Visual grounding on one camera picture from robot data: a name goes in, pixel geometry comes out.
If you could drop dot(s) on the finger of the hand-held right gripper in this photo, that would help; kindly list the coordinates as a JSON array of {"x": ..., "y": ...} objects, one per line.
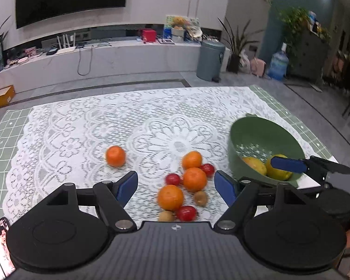
[
  {"x": 288, "y": 165},
  {"x": 332, "y": 166}
]

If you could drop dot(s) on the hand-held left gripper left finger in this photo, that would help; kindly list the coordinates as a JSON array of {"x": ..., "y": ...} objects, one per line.
[{"x": 127, "y": 185}]

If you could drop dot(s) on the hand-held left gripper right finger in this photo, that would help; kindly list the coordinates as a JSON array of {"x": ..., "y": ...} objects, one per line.
[{"x": 223, "y": 185}]

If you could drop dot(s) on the yellow lemon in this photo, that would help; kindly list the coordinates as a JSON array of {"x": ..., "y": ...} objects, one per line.
[{"x": 275, "y": 173}]

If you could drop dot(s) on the brown kiwi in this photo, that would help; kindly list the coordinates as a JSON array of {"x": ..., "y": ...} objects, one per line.
[
  {"x": 166, "y": 215},
  {"x": 200, "y": 197}
]

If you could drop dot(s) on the orange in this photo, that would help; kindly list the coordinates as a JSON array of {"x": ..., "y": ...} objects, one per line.
[
  {"x": 115, "y": 156},
  {"x": 170, "y": 197},
  {"x": 192, "y": 159},
  {"x": 194, "y": 179}
]

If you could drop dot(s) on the yellow mango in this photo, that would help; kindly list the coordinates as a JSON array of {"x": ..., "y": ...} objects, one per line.
[{"x": 255, "y": 165}]

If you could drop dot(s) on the green colander bowl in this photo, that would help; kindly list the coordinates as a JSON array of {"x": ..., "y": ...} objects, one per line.
[{"x": 256, "y": 134}]

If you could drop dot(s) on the red tomato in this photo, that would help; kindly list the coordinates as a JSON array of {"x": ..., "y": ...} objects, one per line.
[
  {"x": 173, "y": 179},
  {"x": 187, "y": 213},
  {"x": 207, "y": 169}
]

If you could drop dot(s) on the white lace tablecloth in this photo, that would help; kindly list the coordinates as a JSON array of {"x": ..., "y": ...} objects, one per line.
[{"x": 151, "y": 122}]

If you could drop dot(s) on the blue water bottle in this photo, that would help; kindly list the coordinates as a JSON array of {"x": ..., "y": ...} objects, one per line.
[{"x": 278, "y": 64}]

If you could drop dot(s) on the pink bag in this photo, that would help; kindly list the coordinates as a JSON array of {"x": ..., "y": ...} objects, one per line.
[{"x": 258, "y": 67}]

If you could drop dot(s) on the white plastic bag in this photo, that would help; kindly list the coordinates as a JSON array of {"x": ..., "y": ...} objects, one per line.
[{"x": 245, "y": 62}]

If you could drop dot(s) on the grey-green cabinet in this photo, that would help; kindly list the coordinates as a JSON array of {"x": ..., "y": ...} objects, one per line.
[{"x": 309, "y": 55}]

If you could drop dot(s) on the grey pedal trash can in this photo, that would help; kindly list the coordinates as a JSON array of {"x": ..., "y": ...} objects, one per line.
[{"x": 210, "y": 61}]

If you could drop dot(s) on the potted long-leaf plant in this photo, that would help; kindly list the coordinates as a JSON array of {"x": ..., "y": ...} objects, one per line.
[{"x": 236, "y": 49}]

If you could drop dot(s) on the white television console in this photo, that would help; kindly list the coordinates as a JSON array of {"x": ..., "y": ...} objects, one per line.
[{"x": 119, "y": 58}]

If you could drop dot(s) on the smartphone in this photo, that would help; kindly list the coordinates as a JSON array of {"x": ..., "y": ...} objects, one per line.
[{"x": 1, "y": 248}]

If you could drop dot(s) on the leafy plant on cabinet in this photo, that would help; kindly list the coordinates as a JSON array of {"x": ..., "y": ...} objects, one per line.
[{"x": 293, "y": 23}]

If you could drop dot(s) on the red box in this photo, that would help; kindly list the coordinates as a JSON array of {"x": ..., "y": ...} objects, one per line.
[{"x": 148, "y": 36}]

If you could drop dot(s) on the white router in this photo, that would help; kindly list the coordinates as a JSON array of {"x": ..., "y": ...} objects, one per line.
[{"x": 66, "y": 46}]

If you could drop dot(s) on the yellow cardboard box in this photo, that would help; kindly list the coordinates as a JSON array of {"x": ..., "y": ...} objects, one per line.
[{"x": 1, "y": 96}]

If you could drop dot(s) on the blue white box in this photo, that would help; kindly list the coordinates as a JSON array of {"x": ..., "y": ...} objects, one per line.
[{"x": 168, "y": 33}]

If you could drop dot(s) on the fruit painting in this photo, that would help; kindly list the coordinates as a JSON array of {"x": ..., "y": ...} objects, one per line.
[{"x": 182, "y": 23}]

